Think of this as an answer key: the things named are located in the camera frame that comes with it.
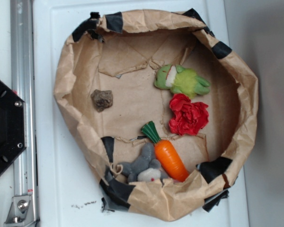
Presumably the grey plush mouse toy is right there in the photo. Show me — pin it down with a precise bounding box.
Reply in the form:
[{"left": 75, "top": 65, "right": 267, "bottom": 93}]
[{"left": 118, "top": 143, "right": 169, "bottom": 183}]

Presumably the aluminium extrusion rail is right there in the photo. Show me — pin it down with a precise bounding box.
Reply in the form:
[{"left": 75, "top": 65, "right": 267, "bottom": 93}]
[{"left": 10, "top": 0, "right": 40, "bottom": 227}]

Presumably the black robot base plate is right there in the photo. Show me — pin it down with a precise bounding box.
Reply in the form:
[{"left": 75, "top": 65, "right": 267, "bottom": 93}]
[{"left": 0, "top": 80, "right": 26, "bottom": 176}]

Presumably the orange plastic toy carrot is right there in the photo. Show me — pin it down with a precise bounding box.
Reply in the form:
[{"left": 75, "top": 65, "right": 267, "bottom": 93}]
[{"left": 141, "top": 121, "right": 189, "bottom": 182}]

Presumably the green plush frog toy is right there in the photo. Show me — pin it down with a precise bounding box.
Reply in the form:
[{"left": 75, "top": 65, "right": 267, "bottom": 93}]
[{"left": 154, "top": 64, "right": 210, "bottom": 99}]

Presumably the brown paper bag bin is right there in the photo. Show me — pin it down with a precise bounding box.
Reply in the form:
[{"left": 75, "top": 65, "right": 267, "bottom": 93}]
[{"left": 54, "top": 9, "right": 258, "bottom": 221}]

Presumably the red crumpled fabric flower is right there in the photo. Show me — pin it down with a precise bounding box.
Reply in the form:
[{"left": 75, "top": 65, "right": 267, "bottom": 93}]
[{"left": 169, "top": 94, "right": 209, "bottom": 136}]

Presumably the metal corner bracket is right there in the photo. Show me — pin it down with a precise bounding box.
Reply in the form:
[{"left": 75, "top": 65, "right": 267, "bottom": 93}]
[{"left": 4, "top": 195, "right": 34, "bottom": 227}]

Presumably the brown grey rock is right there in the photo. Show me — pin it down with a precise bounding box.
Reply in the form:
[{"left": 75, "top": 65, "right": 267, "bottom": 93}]
[{"left": 90, "top": 89, "right": 113, "bottom": 112}]

